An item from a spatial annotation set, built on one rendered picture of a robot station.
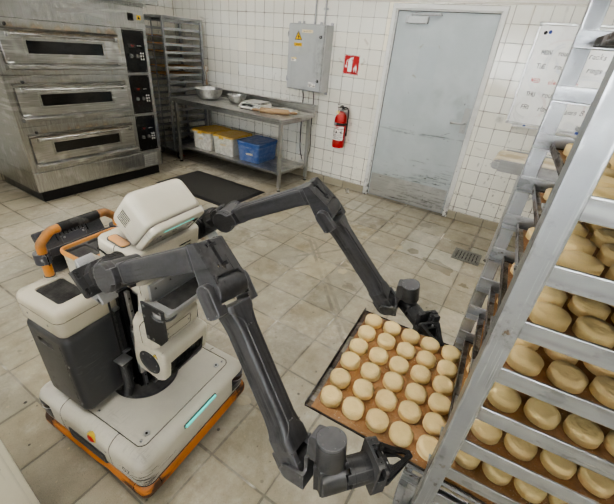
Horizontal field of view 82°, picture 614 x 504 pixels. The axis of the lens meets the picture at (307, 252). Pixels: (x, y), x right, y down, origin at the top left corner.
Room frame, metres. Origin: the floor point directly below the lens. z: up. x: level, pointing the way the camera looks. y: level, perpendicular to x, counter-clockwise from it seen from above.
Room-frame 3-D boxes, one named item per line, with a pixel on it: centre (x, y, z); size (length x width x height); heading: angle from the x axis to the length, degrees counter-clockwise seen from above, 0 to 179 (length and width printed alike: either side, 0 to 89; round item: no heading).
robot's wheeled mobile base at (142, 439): (1.08, 0.69, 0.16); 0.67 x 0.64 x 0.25; 64
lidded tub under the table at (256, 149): (4.82, 0.80, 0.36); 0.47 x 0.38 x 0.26; 152
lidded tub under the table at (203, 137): (5.25, 1.54, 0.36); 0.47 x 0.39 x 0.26; 148
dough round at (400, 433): (0.46, -0.24, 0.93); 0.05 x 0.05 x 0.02
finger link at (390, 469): (0.41, -0.21, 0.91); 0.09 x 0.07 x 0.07; 109
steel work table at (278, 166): (4.97, 1.06, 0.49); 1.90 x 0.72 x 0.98; 60
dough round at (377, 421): (0.49, -0.19, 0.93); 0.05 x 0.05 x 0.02
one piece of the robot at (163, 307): (0.95, 0.42, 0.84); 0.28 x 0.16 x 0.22; 154
